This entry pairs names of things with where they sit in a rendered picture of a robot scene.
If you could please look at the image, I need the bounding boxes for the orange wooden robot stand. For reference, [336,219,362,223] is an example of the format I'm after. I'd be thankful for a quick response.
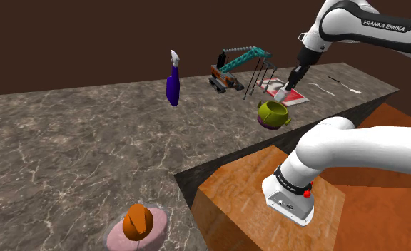
[190,145,347,251]

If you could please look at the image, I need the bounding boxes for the red and white magazine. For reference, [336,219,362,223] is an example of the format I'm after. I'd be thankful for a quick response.
[255,77,310,108]

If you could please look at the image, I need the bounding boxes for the teal and orange toy crane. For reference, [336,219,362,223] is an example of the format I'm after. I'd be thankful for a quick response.
[208,46,273,94]

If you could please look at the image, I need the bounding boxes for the orange rounded figure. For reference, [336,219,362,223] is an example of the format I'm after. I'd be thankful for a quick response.
[122,203,155,242]

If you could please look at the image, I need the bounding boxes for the purple spray bottle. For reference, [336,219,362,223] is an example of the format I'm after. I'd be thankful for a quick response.
[166,49,181,107]

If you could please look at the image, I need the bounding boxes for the green pot with purple base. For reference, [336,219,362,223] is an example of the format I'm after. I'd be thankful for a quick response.
[256,100,293,131]

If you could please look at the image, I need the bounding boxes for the black bent metal rods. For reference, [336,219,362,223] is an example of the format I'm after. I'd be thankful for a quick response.
[243,57,278,101]

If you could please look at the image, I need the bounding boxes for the pink round plate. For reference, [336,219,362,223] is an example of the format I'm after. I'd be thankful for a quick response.
[105,207,169,251]

